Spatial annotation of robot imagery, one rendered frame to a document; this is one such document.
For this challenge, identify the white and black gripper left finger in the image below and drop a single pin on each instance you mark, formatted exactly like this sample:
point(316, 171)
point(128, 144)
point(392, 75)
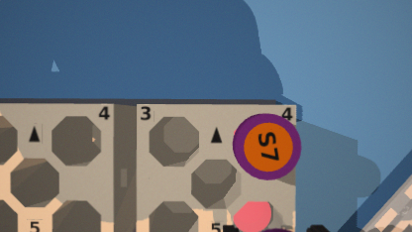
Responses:
point(230, 228)

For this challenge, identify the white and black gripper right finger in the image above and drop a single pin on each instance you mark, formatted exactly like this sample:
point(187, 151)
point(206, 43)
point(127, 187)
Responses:
point(317, 228)

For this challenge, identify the blue bench mat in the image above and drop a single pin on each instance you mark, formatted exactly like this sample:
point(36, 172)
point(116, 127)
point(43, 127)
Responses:
point(345, 64)

